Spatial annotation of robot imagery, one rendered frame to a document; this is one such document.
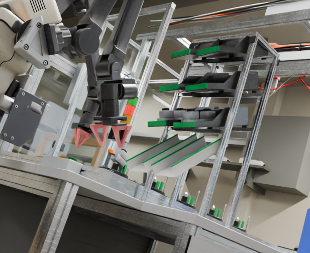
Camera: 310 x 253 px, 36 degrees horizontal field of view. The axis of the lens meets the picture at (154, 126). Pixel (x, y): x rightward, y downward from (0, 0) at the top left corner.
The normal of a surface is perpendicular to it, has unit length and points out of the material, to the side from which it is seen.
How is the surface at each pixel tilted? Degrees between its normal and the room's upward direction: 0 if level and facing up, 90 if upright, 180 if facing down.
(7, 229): 90
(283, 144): 90
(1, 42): 90
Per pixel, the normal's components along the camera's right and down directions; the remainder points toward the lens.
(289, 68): -0.66, -0.39
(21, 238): 0.69, 0.04
